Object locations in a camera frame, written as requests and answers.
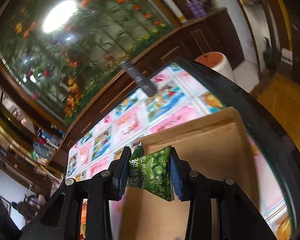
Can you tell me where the green pea snack packet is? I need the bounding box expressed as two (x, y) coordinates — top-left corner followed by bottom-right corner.
(127, 142), (174, 202)

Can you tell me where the brown cardboard box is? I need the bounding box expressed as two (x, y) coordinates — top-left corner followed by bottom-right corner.
(119, 107), (260, 239)

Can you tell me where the colourful fruit pattern tablecloth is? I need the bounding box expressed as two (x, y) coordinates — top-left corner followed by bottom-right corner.
(66, 63), (292, 239)

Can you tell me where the grey black cylindrical device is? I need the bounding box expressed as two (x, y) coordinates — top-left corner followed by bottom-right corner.
(121, 60), (157, 98)

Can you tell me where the white bucket orange inside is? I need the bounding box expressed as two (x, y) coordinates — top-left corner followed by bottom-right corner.
(195, 51), (236, 83)

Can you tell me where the dark wooden sideboard cabinet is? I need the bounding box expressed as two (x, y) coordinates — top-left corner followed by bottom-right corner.
(49, 8), (244, 172)

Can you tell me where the large floral wall painting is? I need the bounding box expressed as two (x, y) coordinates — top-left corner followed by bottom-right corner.
(0, 0), (173, 126)

